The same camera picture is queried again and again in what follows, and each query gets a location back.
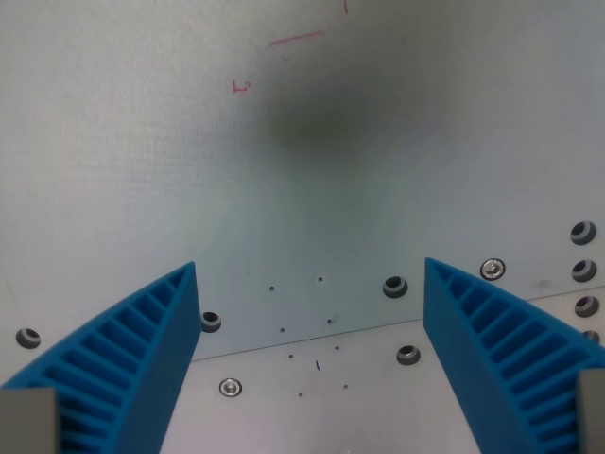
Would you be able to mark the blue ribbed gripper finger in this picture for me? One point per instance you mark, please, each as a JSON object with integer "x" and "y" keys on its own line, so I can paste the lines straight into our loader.
{"x": 142, "y": 359}
{"x": 487, "y": 359}

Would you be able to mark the silver round screw head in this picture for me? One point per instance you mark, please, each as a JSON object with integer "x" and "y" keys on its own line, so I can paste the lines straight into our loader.
{"x": 493, "y": 269}
{"x": 230, "y": 387}

